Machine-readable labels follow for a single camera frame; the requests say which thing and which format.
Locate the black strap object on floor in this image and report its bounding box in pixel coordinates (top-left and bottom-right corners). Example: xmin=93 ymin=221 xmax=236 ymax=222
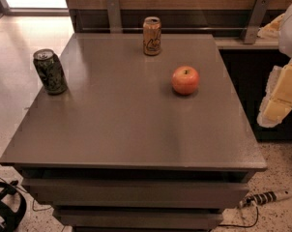
xmin=0 ymin=181 xmax=27 ymax=232

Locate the gray drawer cabinet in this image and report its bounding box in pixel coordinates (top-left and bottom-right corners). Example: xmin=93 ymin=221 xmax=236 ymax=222
xmin=0 ymin=34 xmax=266 ymax=232

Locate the right metal wall bracket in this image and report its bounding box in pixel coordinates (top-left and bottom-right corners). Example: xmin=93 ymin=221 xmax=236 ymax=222
xmin=241 ymin=0 xmax=271 ymax=44

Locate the thin black floor cable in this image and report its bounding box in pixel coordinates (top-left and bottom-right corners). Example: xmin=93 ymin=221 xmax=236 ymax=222
xmin=0 ymin=171 xmax=53 ymax=213

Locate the left metal wall bracket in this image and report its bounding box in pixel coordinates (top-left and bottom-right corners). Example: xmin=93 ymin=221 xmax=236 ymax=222
xmin=106 ymin=0 xmax=123 ymax=34

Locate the metal wall bracket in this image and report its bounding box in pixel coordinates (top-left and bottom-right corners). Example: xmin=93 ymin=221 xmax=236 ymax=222
xmin=106 ymin=0 xmax=123 ymax=34
xmin=241 ymin=0 xmax=271 ymax=44

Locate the green soda can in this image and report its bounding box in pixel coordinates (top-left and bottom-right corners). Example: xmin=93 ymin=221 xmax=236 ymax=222
xmin=33 ymin=48 xmax=68 ymax=95

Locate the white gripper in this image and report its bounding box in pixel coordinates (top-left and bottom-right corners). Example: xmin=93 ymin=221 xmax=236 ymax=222
xmin=257 ymin=4 xmax=292 ymax=128

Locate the orange soda can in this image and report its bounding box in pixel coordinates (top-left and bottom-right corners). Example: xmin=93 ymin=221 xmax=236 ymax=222
xmin=143 ymin=16 xmax=161 ymax=56

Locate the red apple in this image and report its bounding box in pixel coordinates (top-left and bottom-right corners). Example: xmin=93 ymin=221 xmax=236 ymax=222
xmin=171 ymin=66 xmax=200 ymax=96

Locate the black power cable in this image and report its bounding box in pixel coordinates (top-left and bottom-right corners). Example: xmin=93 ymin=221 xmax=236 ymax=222
xmin=218 ymin=203 xmax=260 ymax=229

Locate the white power strip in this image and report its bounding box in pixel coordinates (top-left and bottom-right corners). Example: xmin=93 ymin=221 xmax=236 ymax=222
xmin=239 ymin=190 xmax=292 ymax=209

